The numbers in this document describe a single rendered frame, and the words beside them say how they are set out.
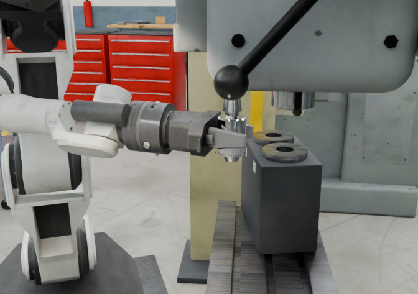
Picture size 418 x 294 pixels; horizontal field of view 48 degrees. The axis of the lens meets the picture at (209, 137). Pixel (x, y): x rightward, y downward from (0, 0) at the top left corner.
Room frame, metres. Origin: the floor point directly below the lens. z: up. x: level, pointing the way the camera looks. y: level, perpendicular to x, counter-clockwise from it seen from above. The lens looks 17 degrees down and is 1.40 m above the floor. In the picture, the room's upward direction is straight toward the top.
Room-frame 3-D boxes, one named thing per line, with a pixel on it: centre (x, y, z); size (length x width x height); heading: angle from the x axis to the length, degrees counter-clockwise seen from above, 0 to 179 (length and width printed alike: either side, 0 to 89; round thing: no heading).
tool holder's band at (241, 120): (0.75, -0.04, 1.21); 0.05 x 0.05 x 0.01
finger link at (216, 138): (0.72, -0.03, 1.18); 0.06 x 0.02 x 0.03; 73
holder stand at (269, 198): (0.95, -0.15, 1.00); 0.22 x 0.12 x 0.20; 5
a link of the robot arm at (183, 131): (0.77, 0.05, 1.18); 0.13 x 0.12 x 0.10; 163
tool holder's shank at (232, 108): (0.75, -0.04, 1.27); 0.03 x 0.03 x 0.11
